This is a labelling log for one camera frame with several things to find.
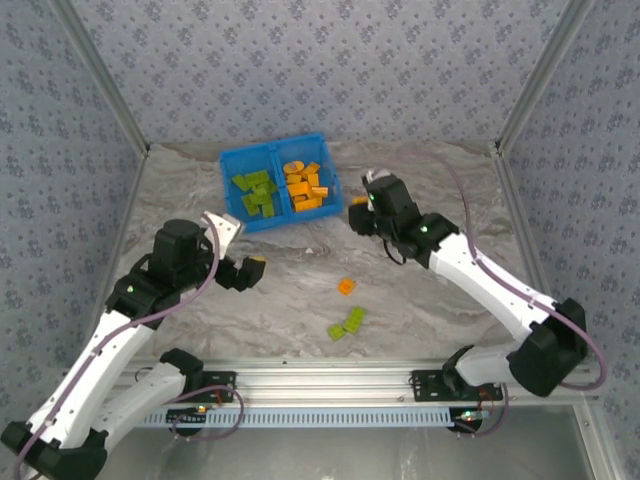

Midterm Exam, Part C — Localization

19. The blue two-compartment plastic bin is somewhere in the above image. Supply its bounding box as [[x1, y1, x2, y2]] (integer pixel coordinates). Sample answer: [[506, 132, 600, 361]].
[[218, 131, 345, 234]]

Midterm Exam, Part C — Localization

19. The grey metal lower panel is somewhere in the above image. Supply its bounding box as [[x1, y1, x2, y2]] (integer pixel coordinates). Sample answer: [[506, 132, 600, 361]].
[[99, 427, 596, 480]]

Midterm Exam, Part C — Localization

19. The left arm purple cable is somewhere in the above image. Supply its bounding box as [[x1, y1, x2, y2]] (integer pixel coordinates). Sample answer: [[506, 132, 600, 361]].
[[12, 214, 221, 480]]

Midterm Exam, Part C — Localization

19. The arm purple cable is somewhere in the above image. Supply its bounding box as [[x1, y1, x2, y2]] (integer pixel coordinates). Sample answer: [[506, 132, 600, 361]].
[[367, 151, 609, 391], [12, 214, 221, 480]]

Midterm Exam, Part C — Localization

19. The right gripper thin black cable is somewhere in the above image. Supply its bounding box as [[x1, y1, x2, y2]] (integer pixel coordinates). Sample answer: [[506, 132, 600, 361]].
[[382, 238, 407, 266]]

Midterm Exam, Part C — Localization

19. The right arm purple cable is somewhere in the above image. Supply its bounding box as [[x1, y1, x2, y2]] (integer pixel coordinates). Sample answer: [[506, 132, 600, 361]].
[[367, 151, 609, 391]]

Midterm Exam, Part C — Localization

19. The aluminium side rail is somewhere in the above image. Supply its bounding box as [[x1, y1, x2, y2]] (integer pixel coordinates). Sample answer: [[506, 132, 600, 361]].
[[489, 144, 601, 396], [77, 147, 151, 369]]

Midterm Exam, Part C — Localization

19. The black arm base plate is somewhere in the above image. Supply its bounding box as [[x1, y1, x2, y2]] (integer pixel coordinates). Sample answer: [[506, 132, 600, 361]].
[[410, 368, 504, 404], [192, 369, 238, 404]]

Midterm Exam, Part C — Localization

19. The wide aluminium mounting rail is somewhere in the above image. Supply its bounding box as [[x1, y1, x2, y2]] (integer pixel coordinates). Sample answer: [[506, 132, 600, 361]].
[[54, 357, 601, 409]]

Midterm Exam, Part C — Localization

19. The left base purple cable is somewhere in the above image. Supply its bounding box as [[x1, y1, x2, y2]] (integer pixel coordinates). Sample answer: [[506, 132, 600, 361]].
[[169, 384, 246, 444]]

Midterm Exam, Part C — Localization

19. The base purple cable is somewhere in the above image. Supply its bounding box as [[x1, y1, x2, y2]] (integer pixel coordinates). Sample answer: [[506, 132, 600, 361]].
[[452, 382, 511, 440], [169, 384, 246, 444]]

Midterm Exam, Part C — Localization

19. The small black bracket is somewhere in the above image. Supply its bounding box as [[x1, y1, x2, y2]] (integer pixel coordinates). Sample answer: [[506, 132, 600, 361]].
[[166, 407, 209, 431], [447, 407, 484, 432]]

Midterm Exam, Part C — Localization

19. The slotted pale cable duct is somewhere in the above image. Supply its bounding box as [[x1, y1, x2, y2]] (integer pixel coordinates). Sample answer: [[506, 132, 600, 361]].
[[134, 405, 454, 430]]

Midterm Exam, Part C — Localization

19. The aluminium frame post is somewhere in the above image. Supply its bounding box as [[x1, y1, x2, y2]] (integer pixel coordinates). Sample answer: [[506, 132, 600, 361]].
[[49, 0, 151, 157], [493, 0, 599, 156]]

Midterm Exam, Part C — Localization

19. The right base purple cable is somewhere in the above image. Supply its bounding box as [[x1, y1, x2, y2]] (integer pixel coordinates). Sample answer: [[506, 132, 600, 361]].
[[452, 382, 511, 440]]

